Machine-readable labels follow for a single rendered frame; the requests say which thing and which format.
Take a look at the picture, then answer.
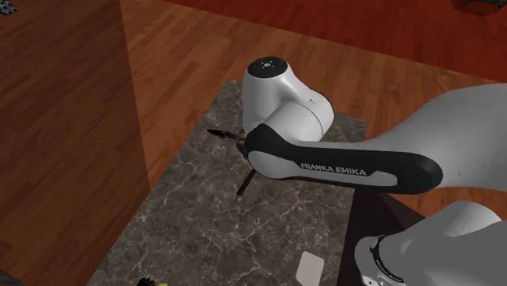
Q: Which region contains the black pointed knife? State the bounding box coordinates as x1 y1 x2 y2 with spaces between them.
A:
206 128 244 142

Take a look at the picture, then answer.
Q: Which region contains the black stick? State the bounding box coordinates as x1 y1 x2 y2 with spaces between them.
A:
236 168 258 197

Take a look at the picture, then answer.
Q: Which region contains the white flat card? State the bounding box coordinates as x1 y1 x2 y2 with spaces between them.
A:
295 250 326 286

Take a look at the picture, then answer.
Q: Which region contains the black and yellow object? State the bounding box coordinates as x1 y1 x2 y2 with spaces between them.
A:
137 276 169 286

